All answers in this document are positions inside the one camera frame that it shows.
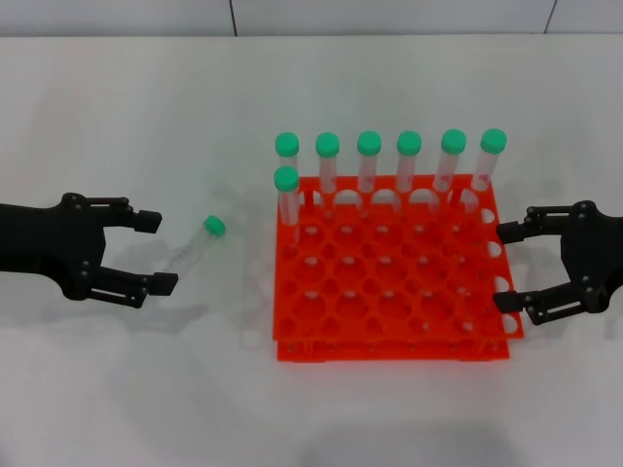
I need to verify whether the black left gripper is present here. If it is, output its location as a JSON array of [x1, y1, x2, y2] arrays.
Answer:
[[0, 193, 179, 308]]

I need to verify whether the clear tube with green cap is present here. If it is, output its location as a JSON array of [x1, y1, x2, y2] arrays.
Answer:
[[275, 131, 301, 171], [314, 131, 341, 218], [459, 127, 508, 215], [165, 214, 226, 273], [432, 127, 467, 215], [396, 129, 422, 215], [274, 165, 301, 254], [356, 129, 383, 215]]

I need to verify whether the orange test tube rack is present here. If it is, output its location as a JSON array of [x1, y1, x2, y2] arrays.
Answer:
[[270, 173, 526, 364]]

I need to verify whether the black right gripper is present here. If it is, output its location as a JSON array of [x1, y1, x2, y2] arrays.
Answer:
[[492, 199, 623, 326]]

